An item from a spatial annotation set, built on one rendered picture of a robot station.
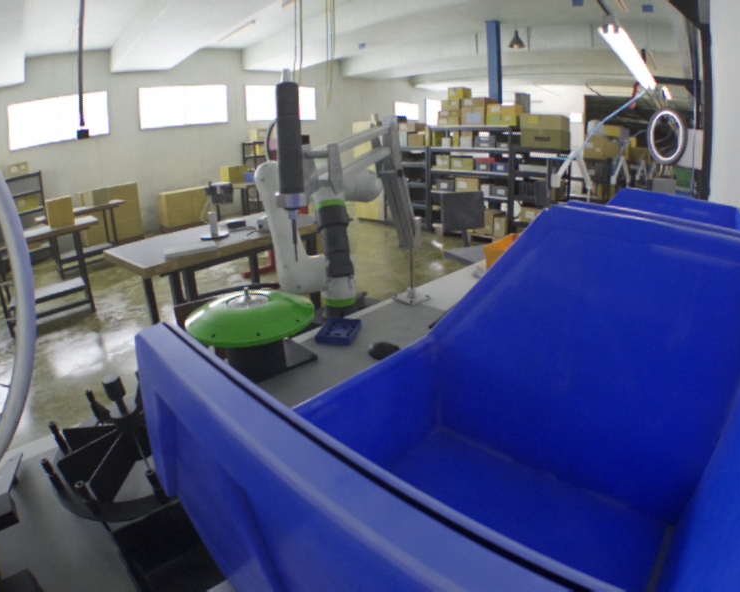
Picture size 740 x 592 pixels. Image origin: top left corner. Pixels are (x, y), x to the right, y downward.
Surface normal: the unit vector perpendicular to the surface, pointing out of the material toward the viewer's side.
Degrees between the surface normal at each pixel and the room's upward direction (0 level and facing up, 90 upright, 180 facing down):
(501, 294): 88
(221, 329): 23
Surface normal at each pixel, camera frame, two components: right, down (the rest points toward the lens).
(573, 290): -0.69, 0.23
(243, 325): 0.04, -0.76
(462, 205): 0.40, 0.21
